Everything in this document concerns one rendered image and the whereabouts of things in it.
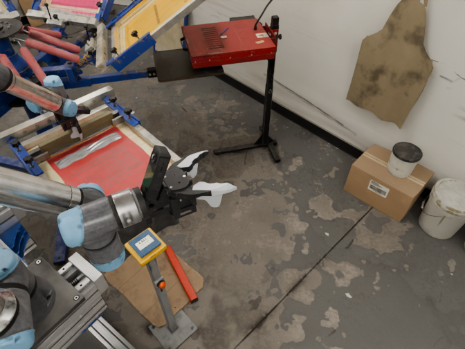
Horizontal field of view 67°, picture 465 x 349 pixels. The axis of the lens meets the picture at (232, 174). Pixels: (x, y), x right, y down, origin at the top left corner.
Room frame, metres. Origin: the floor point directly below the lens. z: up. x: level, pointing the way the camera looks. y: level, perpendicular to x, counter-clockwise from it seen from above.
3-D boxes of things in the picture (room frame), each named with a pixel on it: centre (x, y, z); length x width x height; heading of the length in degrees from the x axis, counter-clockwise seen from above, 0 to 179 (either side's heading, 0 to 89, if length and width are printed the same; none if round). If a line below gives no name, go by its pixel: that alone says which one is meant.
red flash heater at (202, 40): (2.40, 0.02, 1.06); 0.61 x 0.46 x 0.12; 104
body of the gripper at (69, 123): (1.43, 0.84, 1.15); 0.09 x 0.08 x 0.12; 134
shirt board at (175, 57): (2.22, 0.75, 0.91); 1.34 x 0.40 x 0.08; 104
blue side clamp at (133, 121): (1.66, 0.64, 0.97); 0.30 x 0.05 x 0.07; 44
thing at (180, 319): (0.81, 0.37, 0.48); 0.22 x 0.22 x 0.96; 44
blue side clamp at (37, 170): (1.28, 1.04, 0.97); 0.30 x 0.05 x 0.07; 44
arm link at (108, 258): (0.44, 0.29, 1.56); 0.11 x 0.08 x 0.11; 27
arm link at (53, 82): (1.43, 0.83, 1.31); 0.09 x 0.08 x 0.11; 158
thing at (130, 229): (1.09, 0.47, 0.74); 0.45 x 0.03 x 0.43; 134
